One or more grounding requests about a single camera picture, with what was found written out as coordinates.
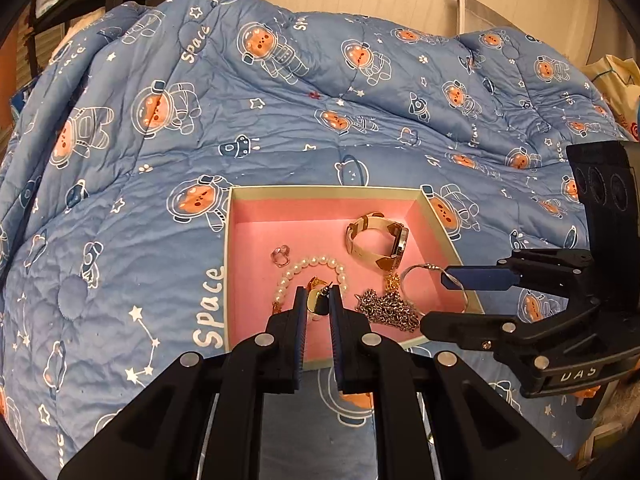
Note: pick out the silver bangle with heart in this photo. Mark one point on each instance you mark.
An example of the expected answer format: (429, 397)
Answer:
(421, 285)

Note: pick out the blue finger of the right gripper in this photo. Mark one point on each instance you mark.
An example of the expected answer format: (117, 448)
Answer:
(479, 332)
(478, 278)

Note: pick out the pale green pink-lined box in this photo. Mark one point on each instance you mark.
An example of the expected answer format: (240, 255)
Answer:
(281, 237)

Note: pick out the cream patterned tote bag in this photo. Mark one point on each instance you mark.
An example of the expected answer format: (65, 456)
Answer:
(618, 82)

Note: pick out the rose gold wristwatch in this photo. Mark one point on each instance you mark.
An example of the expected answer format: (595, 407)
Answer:
(377, 242)

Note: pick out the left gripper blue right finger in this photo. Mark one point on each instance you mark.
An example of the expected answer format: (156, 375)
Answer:
(340, 338)

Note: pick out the blue space print quilt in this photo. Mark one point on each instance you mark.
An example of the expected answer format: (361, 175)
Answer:
(115, 187)

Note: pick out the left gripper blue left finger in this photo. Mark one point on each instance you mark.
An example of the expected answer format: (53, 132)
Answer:
(295, 337)

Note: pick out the white folding rack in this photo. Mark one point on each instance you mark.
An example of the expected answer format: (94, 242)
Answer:
(473, 15)

